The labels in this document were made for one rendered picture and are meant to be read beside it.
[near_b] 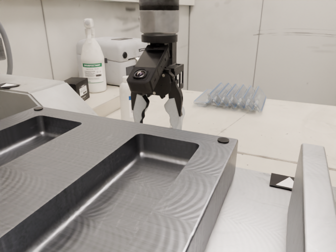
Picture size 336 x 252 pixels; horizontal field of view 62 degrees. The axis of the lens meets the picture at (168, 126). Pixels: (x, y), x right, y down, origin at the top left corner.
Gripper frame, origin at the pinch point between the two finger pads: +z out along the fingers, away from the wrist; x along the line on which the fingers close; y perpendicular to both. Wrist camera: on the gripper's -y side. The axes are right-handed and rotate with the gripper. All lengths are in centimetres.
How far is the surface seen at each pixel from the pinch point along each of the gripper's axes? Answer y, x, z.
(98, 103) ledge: 21.3, 29.5, 2.8
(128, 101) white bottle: 16.7, 15.9, -0.6
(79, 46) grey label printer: 44, 52, -12
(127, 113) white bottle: 16.5, 16.4, 3.1
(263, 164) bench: 8.3, -22.4, 7.5
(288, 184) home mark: -34.7, -23.8, -14.3
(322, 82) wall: 196, -57, 27
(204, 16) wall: 199, 41, -22
